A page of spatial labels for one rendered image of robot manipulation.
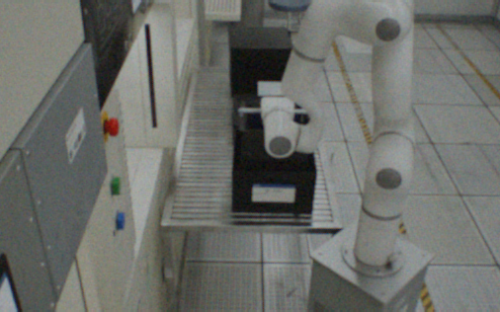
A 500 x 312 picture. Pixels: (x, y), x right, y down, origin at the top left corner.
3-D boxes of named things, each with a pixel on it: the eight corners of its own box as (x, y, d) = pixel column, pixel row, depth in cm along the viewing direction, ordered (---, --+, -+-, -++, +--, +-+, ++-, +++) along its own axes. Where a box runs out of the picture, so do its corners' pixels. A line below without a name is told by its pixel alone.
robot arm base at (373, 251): (415, 256, 169) (427, 208, 159) (380, 286, 158) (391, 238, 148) (365, 227, 181) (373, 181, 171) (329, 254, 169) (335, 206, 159)
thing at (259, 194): (230, 213, 185) (231, 171, 176) (233, 168, 209) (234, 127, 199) (313, 215, 185) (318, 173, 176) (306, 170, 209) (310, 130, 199)
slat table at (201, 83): (320, 372, 221) (343, 227, 180) (172, 370, 221) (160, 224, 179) (296, 186, 331) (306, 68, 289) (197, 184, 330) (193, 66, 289)
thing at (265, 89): (236, 187, 184) (237, 102, 167) (238, 155, 201) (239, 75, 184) (309, 189, 184) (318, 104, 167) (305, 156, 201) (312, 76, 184)
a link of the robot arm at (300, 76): (350, 54, 146) (312, 143, 164) (292, 39, 144) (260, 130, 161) (355, 70, 139) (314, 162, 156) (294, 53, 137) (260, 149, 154)
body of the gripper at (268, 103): (260, 129, 165) (260, 113, 175) (294, 130, 165) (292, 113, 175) (261, 108, 161) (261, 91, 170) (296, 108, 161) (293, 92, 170)
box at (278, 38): (291, 98, 259) (293, 47, 246) (229, 99, 257) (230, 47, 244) (283, 73, 283) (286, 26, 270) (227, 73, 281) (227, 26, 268)
